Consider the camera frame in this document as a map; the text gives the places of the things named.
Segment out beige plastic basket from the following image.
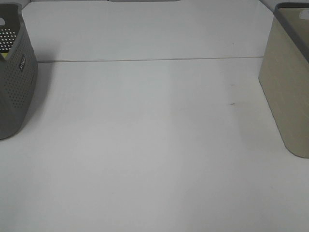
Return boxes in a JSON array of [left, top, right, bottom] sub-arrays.
[[258, 2, 309, 158]]

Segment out grey perforated plastic basket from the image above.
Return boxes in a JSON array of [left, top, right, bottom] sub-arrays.
[[0, 3, 38, 139]]

